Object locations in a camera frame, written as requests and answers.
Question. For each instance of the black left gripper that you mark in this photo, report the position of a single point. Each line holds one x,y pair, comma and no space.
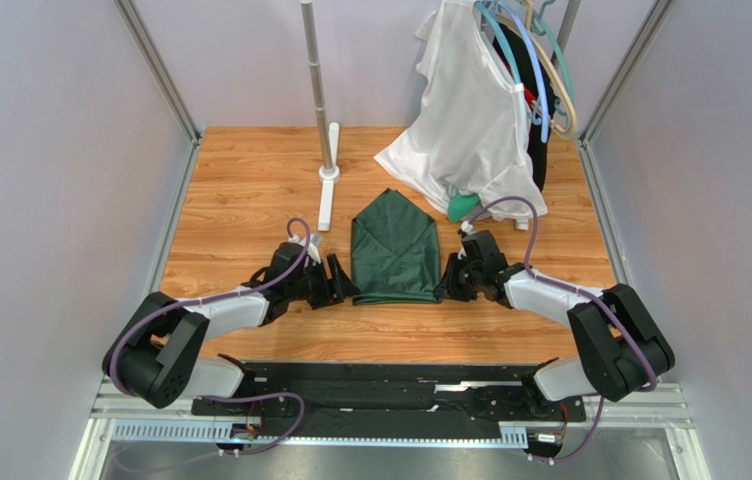
335,290

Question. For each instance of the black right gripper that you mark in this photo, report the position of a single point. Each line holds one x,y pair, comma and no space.
462,278

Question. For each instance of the dark green cloth napkin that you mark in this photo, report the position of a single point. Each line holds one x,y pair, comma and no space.
395,253

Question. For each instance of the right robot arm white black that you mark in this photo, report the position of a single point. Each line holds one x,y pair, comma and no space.
620,348

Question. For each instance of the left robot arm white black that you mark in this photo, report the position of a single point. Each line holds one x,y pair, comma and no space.
156,356

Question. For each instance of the teal object under garment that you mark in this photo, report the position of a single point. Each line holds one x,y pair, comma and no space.
462,206

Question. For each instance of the white rack base foot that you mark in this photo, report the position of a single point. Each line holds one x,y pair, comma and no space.
329,178

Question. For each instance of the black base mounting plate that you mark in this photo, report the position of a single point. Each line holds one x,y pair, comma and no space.
389,401

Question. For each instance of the white garment on rack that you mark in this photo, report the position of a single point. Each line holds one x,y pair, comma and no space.
472,131

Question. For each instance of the beige wooden hanger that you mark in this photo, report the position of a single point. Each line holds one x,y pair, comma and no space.
529,21

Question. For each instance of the teal plastic hanger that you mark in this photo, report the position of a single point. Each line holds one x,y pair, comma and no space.
535,59

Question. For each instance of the silver rack pole left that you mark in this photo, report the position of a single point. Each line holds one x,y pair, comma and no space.
307,8

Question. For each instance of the silver rack pole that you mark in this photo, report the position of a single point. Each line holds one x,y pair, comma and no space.
567,23
307,8

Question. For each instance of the silver rack pole right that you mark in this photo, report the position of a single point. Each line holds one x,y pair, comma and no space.
567,23

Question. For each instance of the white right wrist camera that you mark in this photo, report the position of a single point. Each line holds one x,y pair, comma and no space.
466,229

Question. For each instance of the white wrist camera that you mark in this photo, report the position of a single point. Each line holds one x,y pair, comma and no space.
312,244
466,229

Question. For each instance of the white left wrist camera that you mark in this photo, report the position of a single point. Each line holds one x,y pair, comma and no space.
312,244

